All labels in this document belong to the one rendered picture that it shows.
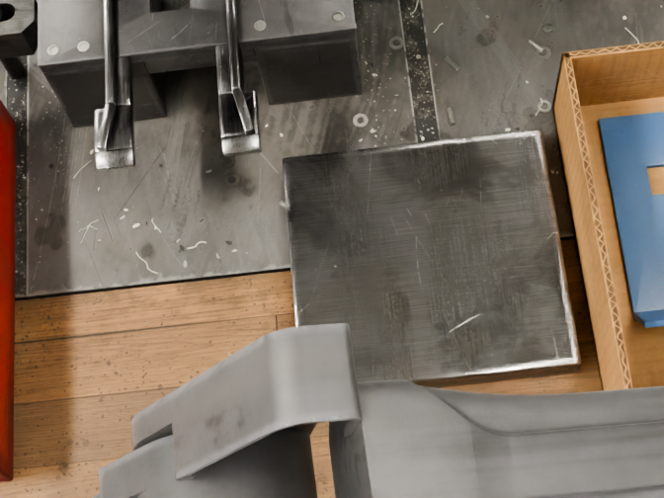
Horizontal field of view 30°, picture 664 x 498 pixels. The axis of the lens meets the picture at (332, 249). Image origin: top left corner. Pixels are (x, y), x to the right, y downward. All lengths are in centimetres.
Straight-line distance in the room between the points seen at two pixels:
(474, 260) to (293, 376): 43
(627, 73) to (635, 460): 47
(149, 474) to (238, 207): 42
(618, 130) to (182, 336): 31
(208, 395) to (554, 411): 11
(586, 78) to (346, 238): 18
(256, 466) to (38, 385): 41
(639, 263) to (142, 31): 34
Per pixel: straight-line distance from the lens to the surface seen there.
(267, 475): 42
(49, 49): 81
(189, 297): 81
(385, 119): 84
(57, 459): 79
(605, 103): 85
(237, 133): 75
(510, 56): 87
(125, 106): 77
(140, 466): 43
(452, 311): 77
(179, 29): 79
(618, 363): 72
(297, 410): 36
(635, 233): 81
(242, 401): 38
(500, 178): 80
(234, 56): 77
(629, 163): 83
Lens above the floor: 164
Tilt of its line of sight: 68 degrees down
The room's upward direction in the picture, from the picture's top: 11 degrees counter-clockwise
